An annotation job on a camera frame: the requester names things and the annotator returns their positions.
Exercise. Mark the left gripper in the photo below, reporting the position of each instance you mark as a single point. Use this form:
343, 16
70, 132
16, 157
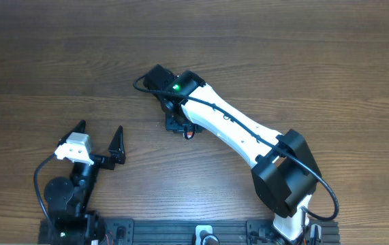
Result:
105, 162

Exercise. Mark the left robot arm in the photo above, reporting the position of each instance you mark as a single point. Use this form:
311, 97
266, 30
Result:
58, 195

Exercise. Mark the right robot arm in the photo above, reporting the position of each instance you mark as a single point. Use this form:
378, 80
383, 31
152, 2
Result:
228, 126

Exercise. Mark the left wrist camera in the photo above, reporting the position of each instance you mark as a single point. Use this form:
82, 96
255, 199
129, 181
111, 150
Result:
76, 146

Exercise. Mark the mounting rail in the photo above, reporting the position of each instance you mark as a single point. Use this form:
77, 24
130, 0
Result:
167, 233

